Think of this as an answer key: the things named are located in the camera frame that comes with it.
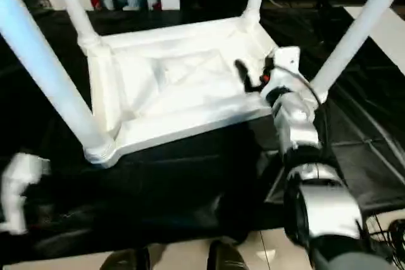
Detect white plastic table top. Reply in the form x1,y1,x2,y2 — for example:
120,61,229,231
78,17,327,169

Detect white flat board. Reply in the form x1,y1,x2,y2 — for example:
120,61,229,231
344,6,405,76

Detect black plastic mat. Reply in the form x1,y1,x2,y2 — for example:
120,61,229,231
0,4,405,258

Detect person's black shoes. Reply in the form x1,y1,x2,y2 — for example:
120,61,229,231
100,248,153,270
207,240,250,270

